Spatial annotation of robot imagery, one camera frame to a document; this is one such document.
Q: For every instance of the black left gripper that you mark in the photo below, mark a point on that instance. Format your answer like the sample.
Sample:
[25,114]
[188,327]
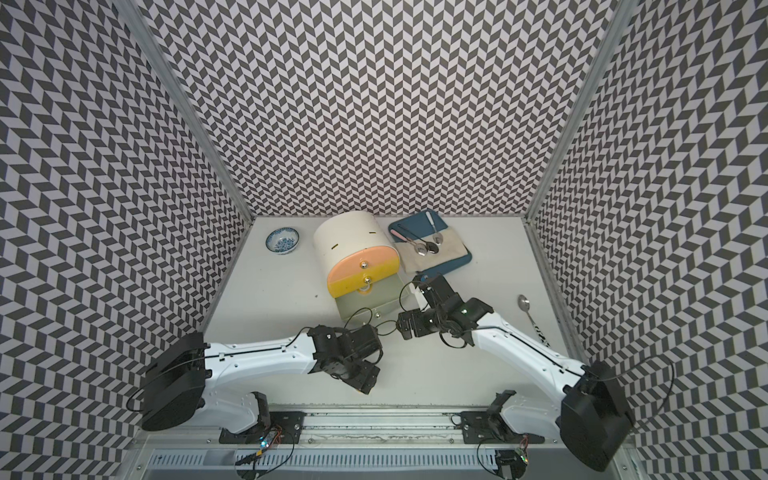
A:
[367,379]

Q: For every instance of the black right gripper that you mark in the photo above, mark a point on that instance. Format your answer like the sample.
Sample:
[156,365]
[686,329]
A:
[416,317]

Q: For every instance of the grey bottom drawer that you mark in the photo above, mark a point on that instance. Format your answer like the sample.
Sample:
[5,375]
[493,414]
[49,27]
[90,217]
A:
[378,302]

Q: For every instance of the yellow drawer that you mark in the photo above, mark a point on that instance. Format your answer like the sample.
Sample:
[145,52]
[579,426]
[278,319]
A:
[347,278]

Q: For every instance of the pink top drawer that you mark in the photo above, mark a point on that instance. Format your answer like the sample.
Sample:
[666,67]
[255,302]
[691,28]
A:
[363,267]

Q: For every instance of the white drawer cabinet shell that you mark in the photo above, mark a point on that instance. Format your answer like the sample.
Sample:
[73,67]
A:
[351,238]

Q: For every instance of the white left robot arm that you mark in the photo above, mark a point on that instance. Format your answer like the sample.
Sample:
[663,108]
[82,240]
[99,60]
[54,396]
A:
[203,384]

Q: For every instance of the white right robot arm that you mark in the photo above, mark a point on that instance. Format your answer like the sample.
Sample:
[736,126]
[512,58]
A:
[587,407]

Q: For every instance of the teal tray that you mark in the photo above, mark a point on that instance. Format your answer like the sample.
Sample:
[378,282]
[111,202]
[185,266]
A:
[453,252]

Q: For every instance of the steel spoon on table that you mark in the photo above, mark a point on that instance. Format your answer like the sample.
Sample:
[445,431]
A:
[525,306]

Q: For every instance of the blue floral ceramic bowl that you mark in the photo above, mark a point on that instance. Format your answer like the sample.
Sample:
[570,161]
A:
[283,240]

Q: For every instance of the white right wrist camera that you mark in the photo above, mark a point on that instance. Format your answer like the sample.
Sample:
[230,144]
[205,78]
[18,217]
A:
[419,284]

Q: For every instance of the pink handled spoon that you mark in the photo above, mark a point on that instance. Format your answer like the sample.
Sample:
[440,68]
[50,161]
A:
[419,248]

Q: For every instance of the dark handled spoon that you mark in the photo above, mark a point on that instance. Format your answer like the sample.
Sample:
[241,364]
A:
[430,245]

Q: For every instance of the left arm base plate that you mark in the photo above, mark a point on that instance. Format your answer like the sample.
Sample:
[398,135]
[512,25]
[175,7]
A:
[287,426]

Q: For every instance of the white handled spoon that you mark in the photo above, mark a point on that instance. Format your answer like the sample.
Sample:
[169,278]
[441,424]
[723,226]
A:
[437,235]

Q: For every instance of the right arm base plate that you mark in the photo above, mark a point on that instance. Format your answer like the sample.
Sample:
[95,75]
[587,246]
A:
[484,425]

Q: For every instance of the aluminium front rail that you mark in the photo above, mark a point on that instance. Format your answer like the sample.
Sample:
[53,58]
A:
[336,443]

